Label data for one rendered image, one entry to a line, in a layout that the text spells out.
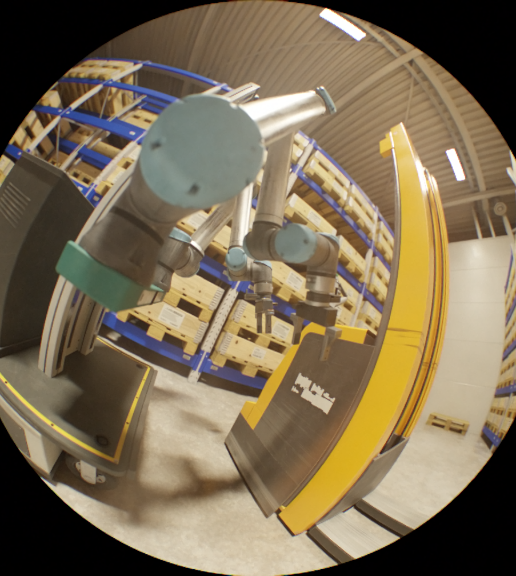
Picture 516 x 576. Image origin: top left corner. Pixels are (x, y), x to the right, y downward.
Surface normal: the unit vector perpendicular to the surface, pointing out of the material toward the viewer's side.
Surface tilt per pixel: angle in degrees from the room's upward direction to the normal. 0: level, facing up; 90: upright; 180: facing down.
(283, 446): 90
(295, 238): 114
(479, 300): 90
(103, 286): 90
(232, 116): 95
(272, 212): 101
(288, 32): 180
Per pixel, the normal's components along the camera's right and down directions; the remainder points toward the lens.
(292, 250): -0.65, -0.02
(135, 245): 0.88, -0.09
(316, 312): -0.88, -0.07
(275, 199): 0.20, 0.07
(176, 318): 0.42, -0.02
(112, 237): 0.53, -0.33
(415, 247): -0.81, -0.47
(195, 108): 0.64, 0.22
